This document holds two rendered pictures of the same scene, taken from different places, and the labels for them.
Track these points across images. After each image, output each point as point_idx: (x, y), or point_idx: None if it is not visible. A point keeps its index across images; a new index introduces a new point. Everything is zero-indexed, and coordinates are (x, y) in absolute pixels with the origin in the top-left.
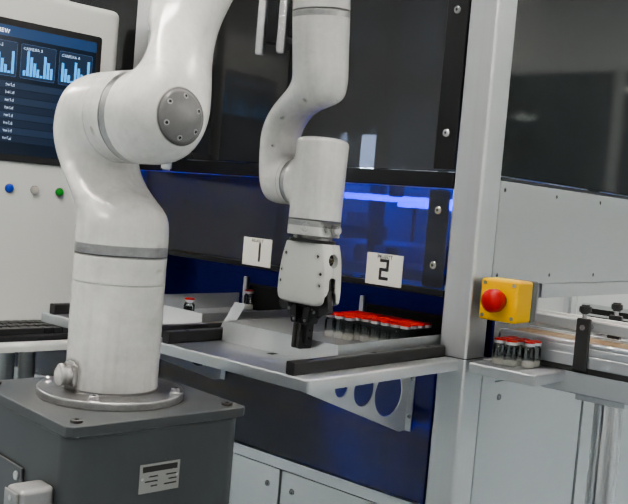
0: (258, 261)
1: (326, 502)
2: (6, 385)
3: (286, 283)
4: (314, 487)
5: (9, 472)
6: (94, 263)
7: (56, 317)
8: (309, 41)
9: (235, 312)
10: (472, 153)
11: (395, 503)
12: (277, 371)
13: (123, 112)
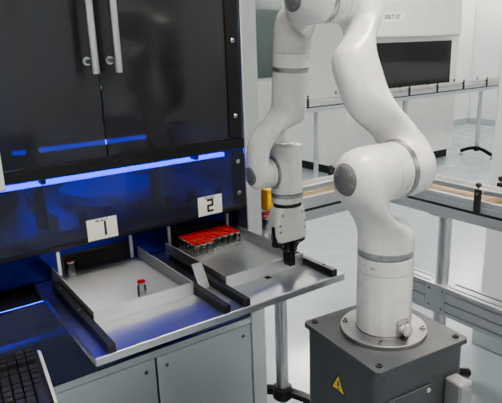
0: (105, 234)
1: (193, 353)
2: (380, 362)
3: (285, 233)
4: (183, 351)
5: (420, 393)
6: (412, 261)
7: (120, 352)
8: (304, 89)
9: (199, 270)
10: (252, 125)
11: (236, 325)
12: (325, 278)
13: (432, 172)
